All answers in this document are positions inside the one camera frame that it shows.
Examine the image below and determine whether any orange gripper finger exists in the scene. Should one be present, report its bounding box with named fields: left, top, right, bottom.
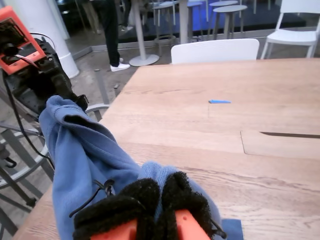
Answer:
left=72, top=177, right=161, bottom=240
left=156, top=171, right=221, bottom=240

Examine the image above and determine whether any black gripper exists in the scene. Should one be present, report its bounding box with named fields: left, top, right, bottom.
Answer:
left=27, top=39, right=90, bottom=111

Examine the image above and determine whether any blue printed T-shirt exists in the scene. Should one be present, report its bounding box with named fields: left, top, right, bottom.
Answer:
left=38, top=94, right=245, bottom=240

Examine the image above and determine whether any person in dark trousers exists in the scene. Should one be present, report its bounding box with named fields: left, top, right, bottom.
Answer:
left=98, top=0, right=131, bottom=73

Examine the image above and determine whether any white round pillar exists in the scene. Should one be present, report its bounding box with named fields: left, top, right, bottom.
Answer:
left=14, top=0, right=81, bottom=79

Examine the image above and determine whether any white plastic chair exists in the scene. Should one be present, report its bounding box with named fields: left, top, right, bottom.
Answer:
left=171, top=38, right=260, bottom=65
left=261, top=0, right=320, bottom=60

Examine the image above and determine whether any grey round stool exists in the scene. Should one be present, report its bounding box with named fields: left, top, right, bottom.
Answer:
left=212, top=4, right=248, bottom=40
left=208, top=0, right=239, bottom=38

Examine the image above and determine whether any short wire tie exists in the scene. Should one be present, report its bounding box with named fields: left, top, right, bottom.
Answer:
left=209, top=217, right=228, bottom=240

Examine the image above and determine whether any black camera cable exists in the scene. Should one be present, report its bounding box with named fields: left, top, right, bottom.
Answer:
left=4, top=82, right=55, bottom=167

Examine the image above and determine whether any orange camera mount frame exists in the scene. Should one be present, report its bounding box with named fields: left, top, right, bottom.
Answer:
left=0, top=6, right=47, bottom=76

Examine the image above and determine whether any white table pedestal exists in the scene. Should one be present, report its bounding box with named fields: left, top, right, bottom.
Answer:
left=128, top=0, right=160, bottom=67

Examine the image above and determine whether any black camera in orange frame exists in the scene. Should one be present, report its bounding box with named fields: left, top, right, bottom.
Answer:
left=0, top=21, right=26, bottom=56

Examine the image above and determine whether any wooden table cable hatch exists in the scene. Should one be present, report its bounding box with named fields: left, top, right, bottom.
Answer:
left=240, top=129, right=320, bottom=161

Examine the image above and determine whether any grey stool with ring base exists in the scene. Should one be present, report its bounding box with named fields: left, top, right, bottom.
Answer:
left=152, top=1, right=177, bottom=57

